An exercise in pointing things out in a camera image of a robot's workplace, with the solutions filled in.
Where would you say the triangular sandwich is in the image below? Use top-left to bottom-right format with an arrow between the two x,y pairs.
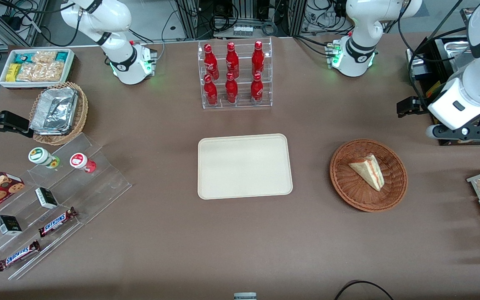
348,154 -> 385,192

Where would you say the small light wicker basket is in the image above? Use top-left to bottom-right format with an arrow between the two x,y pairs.
29,82 -> 89,146

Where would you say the large brown wicker basket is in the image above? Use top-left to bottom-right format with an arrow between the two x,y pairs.
329,138 -> 408,213

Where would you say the beige plastic tray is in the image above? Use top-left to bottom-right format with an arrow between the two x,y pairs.
197,133 -> 294,200

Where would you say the black food warmer cabinet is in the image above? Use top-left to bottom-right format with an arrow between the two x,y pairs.
405,35 -> 480,147

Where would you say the white rectangular snack bin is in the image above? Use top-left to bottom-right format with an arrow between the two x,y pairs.
0,48 -> 75,90

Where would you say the stack of foil trays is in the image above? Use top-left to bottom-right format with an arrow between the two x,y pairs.
30,87 -> 78,135

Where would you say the green lid snack cup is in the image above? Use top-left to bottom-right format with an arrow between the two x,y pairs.
28,147 -> 60,169

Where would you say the clear bag of crackers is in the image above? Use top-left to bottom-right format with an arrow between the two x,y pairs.
32,50 -> 58,64
16,61 -> 65,82

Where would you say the red lid snack cup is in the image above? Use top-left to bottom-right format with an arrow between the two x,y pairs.
70,152 -> 97,174

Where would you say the small black box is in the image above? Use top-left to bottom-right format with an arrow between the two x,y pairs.
35,187 -> 59,210
0,215 -> 23,236

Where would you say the clear acrylic stepped display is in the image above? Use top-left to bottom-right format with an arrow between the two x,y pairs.
0,132 -> 133,281

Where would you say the Snickers chocolate bar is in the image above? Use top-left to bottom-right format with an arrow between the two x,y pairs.
38,207 -> 78,238
0,240 -> 41,272

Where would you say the red cola bottle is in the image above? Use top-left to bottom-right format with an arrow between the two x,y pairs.
251,40 -> 265,78
203,74 -> 219,107
203,43 -> 220,81
250,72 -> 264,103
225,42 -> 240,80
225,72 -> 239,104

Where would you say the clear acrylic bottle rack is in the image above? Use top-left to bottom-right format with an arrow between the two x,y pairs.
197,37 -> 273,110

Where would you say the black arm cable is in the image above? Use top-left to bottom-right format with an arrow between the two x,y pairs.
397,0 -> 480,110

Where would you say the black looped table cable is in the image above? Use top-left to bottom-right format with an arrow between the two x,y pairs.
333,280 -> 395,300

